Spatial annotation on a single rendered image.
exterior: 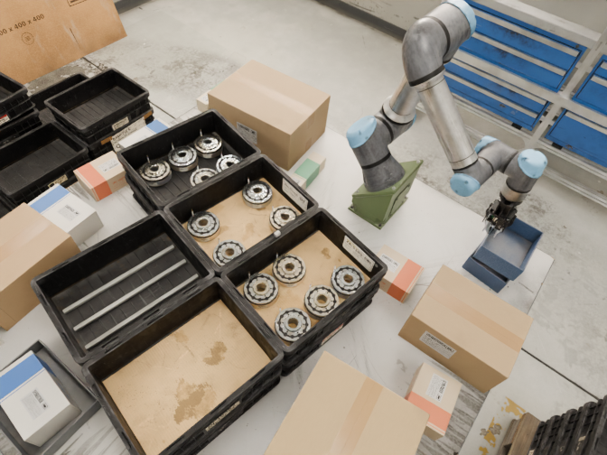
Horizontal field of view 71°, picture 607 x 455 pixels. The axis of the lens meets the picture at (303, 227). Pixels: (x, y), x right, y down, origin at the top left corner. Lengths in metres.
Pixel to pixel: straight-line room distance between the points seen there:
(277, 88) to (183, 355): 1.11
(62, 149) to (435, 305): 1.95
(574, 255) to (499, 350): 1.67
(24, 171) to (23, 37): 1.43
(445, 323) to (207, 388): 0.69
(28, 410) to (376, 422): 0.87
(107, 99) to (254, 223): 1.36
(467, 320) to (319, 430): 0.54
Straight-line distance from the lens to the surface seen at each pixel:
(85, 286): 1.41
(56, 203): 1.68
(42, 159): 2.49
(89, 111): 2.50
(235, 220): 1.44
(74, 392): 1.43
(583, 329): 2.70
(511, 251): 1.65
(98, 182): 1.72
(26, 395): 1.37
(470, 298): 1.39
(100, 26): 3.91
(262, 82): 1.86
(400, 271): 1.46
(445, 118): 1.22
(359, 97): 3.37
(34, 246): 1.51
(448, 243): 1.69
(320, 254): 1.37
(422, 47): 1.18
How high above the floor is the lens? 1.98
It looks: 54 degrees down
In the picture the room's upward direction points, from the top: 8 degrees clockwise
